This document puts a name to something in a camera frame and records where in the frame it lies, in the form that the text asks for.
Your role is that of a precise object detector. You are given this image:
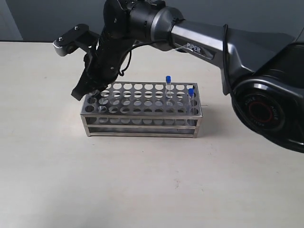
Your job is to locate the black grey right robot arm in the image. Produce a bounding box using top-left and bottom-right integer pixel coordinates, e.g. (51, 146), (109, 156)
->
(71, 0), (304, 152)

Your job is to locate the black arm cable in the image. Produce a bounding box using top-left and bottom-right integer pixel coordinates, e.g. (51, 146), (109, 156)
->
(118, 23), (240, 107)

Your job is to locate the blue-capped test tube three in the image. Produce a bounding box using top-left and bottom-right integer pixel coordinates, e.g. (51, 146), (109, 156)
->
(188, 88), (195, 115)

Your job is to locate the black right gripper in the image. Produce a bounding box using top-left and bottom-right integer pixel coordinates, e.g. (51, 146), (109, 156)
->
(71, 33), (133, 101)

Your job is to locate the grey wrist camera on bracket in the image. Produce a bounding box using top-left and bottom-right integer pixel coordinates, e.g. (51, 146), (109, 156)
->
(53, 24), (99, 57)

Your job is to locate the blue-capped test tube one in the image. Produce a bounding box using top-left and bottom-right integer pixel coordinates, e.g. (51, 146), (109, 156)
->
(165, 76), (173, 106)

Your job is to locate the stainless steel test tube rack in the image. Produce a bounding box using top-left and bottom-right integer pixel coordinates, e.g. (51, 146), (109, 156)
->
(80, 82), (203, 138)

